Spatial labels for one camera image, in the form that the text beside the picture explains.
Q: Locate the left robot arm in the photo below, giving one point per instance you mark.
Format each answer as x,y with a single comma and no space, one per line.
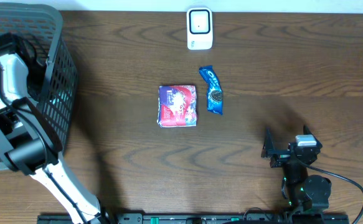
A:
28,143

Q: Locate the red purple pad package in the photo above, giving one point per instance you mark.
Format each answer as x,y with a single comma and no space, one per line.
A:
177,106

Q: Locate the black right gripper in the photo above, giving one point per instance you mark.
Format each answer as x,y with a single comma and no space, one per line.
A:
281,157

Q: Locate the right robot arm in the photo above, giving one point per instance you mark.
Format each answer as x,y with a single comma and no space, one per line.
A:
310,193

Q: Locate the grey plastic mesh basket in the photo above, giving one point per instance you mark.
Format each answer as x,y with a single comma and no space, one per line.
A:
42,26

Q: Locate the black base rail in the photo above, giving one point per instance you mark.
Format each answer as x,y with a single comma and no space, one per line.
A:
137,218

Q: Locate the blue oreo cookie pack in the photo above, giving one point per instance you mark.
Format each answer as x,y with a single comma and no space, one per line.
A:
214,91

